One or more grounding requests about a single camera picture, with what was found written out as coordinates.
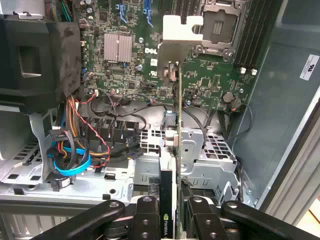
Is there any blue expansion slot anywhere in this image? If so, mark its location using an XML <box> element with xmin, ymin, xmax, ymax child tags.
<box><xmin>143</xmin><ymin>0</ymin><xmax>154</xmax><ymax>28</ymax></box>
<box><xmin>118</xmin><ymin>2</ymin><xmax>129</xmax><ymax>25</ymax></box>

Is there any metal disk bay cage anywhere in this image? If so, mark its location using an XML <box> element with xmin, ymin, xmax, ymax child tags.
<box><xmin>133</xmin><ymin>126</ymin><xmax>241</xmax><ymax>201</ymax></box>

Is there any round coin battery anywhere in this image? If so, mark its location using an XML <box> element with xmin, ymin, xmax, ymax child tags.
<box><xmin>221</xmin><ymin>90</ymin><xmax>235</xmax><ymax>104</ymax></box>

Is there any black open PC case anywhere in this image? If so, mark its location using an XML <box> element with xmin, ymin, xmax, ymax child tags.
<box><xmin>0</xmin><ymin>0</ymin><xmax>320</xmax><ymax>240</ymax></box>

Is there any green motherboard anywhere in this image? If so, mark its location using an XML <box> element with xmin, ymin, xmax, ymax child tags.
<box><xmin>78</xmin><ymin>0</ymin><xmax>253</xmax><ymax>112</ymax></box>

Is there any silver chipset heatsink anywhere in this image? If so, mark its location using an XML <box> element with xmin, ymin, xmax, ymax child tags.
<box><xmin>103</xmin><ymin>33</ymin><xmax>133</xmax><ymax>63</ymax></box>

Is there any black fan shroud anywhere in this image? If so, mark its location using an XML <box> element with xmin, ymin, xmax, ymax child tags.
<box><xmin>0</xmin><ymin>19</ymin><xmax>85</xmax><ymax>106</ymax></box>

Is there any CPU socket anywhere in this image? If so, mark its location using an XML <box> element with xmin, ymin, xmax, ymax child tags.
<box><xmin>192</xmin><ymin>0</ymin><xmax>247</xmax><ymax>63</ymax></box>

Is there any red black twisted wire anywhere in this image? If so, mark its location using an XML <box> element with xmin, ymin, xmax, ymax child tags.
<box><xmin>67</xmin><ymin>91</ymin><xmax>111</xmax><ymax>169</ymax></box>

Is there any blue SATA wire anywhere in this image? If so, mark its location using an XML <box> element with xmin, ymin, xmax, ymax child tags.
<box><xmin>47</xmin><ymin>146</ymin><xmax>92</xmax><ymax>176</ymax></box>

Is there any black internal cable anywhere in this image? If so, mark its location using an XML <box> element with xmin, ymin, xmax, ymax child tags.
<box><xmin>89</xmin><ymin>93</ymin><xmax>157</xmax><ymax>132</ymax></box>

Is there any orange wire bundle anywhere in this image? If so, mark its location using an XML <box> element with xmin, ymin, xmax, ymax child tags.
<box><xmin>65</xmin><ymin>94</ymin><xmax>85</xmax><ymax>143</ymax></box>

